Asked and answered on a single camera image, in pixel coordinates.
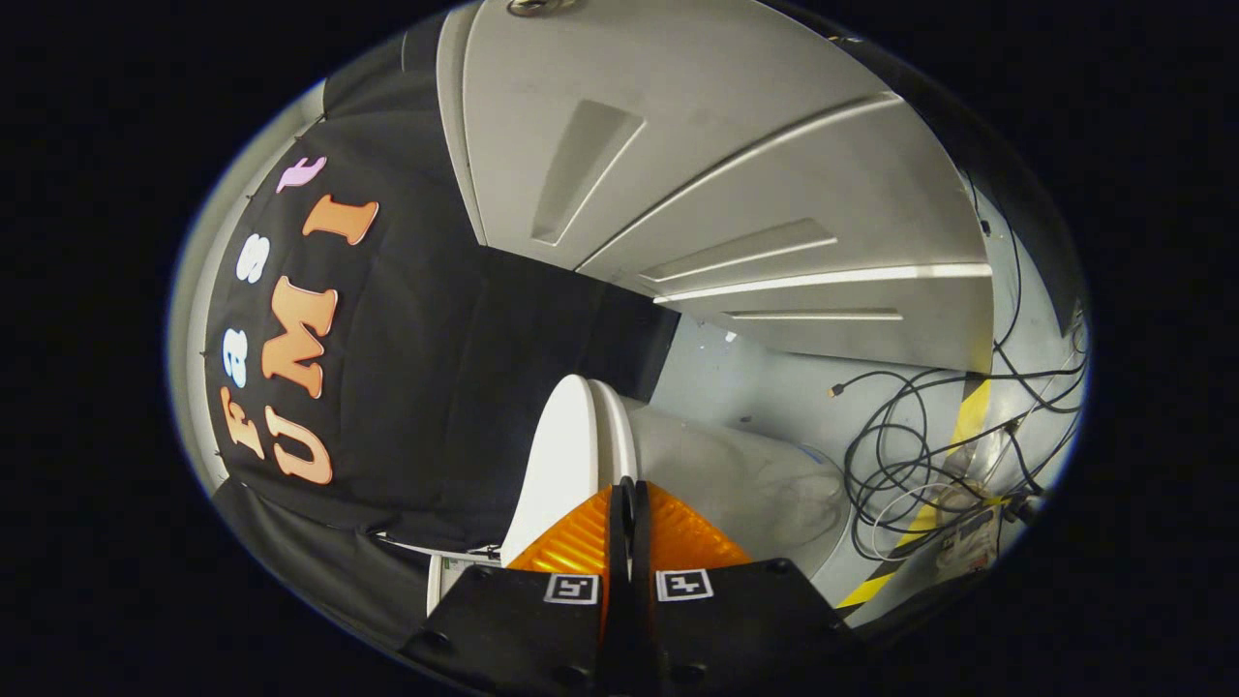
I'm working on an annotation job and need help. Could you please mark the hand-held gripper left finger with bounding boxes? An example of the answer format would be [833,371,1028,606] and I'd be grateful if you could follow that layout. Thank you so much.
[402,479,632,696]

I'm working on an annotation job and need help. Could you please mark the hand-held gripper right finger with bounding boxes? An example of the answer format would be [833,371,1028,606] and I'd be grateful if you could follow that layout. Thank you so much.
[631,479,862,696]

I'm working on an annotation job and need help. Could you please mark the white toilet lid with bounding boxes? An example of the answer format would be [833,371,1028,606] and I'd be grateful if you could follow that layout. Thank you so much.
[500,375,603,567]

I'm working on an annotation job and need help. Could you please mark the white toilet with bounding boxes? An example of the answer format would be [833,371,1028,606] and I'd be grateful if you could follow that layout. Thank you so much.
[426,379,853,618]

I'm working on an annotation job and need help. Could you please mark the black backdrop cloth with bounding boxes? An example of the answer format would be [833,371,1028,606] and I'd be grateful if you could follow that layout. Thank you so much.
[203,10,681,669]

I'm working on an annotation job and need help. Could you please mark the white drawer cabinet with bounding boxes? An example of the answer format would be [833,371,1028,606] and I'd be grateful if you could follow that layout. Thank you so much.
[436,0,996,374]

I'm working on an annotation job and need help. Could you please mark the tangle of black cables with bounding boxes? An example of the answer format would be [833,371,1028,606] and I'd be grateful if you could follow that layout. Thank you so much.
[831,174,1090,564]

